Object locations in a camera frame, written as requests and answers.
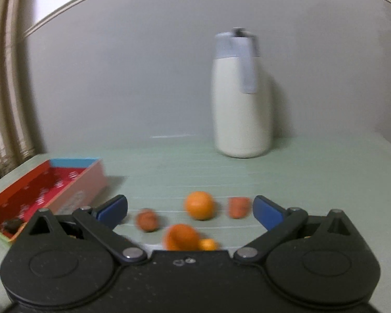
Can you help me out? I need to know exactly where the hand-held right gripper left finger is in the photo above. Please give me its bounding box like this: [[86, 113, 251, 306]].
[[18, 195, 148, 264]]

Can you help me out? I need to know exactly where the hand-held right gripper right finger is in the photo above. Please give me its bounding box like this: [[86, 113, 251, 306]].
[[233, 195, 367, 264]]

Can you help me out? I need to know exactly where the reddish orange fruit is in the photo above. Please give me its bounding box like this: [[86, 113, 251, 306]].
[[227, 197, 251, 219]]

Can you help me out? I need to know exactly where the brown kiwi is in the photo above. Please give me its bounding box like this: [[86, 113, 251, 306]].
[[136, 209, 160, 233]]

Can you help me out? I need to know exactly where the colourful cardboard box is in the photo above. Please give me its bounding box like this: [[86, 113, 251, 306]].
[[0, 158, 107, 245]]

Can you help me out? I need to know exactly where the large orange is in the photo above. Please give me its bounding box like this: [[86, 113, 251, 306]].
[[184, 191, 216, 220]]

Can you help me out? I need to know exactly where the orange with pointed end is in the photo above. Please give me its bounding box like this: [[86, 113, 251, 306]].
[[163, 224, 201, 251]]

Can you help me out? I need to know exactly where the dark brown fruit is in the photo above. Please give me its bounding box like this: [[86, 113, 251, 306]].
[[1, 218, 24, 234]]

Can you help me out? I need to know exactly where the white object at right edge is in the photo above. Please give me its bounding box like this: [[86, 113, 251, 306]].
[[212, 27, 274, 159]]

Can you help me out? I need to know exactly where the beige satin curtain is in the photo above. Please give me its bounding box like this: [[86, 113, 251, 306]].
[[0, 0, 38, 178]]

